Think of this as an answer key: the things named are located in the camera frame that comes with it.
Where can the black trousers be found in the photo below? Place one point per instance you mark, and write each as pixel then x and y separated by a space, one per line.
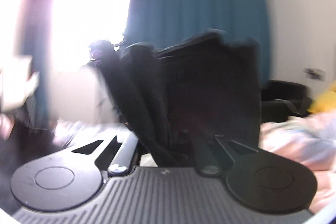
pixel 202 87

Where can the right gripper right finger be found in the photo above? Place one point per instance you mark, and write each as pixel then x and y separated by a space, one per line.
pixel 205 160

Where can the black armchair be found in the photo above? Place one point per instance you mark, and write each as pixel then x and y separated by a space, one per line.
pixel 282 99

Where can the window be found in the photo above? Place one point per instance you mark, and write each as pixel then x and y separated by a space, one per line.
pixel 77 24

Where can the teal curtain left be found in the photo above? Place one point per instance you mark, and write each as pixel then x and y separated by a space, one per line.
pixel 34 40

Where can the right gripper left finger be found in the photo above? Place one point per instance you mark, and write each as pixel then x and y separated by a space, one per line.
pixel 125 158

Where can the wall power socket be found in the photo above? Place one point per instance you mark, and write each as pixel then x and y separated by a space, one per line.
pixel 315 74

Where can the pastel pink bed sheet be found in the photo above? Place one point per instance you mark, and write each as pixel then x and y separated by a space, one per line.
pixel 309 141

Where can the yellow plush toy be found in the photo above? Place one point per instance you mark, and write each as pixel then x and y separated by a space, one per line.
pixel 325 102

